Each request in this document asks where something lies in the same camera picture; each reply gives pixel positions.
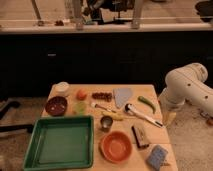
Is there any green plastic cup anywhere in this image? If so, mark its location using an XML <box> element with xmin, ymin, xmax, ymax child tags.
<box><xmin>73</xmin><ymin>102</ymin><xmax>87</xmax><ymax>115</ymax></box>

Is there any yellow banana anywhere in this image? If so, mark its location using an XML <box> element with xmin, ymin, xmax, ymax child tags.
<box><xmin>102</xmin><ymin>111</ymin><xmax>124</xmax><ymax>121</ymax></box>

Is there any black brown box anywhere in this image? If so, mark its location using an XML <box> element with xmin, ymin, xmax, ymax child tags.
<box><xmin>131</xmin><ymin>125</ymin><xmax>150</xmax><ymax>149</ymax></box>

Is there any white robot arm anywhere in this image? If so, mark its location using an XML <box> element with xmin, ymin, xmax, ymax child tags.
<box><xmin>158</xmin><ymin>63</ymin><xmax>213</xmax><ymax>126</ymax></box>

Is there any white small bowl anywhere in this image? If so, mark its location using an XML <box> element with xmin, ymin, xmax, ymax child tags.
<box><xmin>55</xmin><ymin>82</ymin><xmax>69</xmax><ymax>97</ymax></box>

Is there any white handled peeler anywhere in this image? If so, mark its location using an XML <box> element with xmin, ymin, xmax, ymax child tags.
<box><xmin>124</xmin><ymin>103</ymin><xmax>163</xmax><ymax>128</ymax></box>

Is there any blue sponge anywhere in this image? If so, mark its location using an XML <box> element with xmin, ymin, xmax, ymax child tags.
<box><xmin>146</xmin><ymin>145</ymin><xmax>168</xmax><ymax>171</ymax></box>

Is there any orange bowl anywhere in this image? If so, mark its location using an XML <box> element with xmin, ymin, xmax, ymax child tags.
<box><xmin>99</xmin><ymin>131</ymin><xmax>132</xmax><ymax>164</ymax></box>

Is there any dark red bowl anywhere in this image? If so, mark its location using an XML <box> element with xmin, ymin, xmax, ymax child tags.
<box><xmin>45</xmin><ymin>96</ymin><xmax>68</xmax><ymax>116</ymax></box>

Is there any small metal cup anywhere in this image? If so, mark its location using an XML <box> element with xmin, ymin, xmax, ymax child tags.
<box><xmin>100</xmin><ymin>116</ymin><xmax>113</xmax><ymax>132</ymax></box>

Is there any green chili pepper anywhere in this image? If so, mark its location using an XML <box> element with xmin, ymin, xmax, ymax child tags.
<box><xmin>138</xmin><ymin>96</ymin><xmax>156</xmax><ymax>114</ymax></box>

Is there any red orange apple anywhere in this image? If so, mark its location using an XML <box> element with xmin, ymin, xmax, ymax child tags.
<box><xmin>76</xmin><ymin>89</ymin><xmax>87</xmax><ymax>101</ymax></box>

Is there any green plastic tray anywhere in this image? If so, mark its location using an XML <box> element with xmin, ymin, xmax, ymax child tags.
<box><xmin>23</xmin><ymin>116</ymin><xmax>94</xmax><ymax>171</ymax></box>

